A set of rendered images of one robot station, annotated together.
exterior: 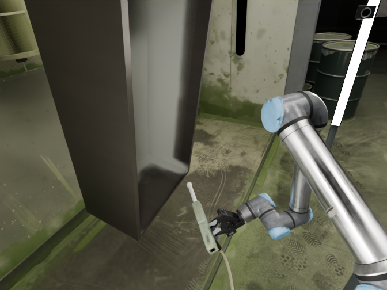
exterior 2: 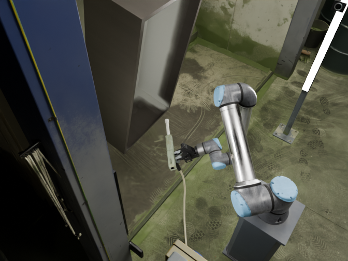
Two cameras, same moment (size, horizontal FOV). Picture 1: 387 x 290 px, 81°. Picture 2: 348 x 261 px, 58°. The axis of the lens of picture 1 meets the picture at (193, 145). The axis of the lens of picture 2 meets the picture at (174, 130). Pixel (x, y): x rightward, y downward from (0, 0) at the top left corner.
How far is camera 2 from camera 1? 1.05 m
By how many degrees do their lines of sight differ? 16
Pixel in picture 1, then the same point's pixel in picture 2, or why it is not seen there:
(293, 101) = (231, 91)
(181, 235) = (155, 156)
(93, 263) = not seen: hidden behind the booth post
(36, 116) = not seen: hidden behind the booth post
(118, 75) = (131, 67)
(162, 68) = (159, 29)
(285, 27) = not seen: outside the picture
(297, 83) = (299, 32)
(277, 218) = (219, 156)
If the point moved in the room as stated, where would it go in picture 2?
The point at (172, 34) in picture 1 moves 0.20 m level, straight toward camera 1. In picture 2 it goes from (170, 9) to (168, 25)
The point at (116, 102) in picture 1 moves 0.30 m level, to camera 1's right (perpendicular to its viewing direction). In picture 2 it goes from (127, 77) to (182, 82)
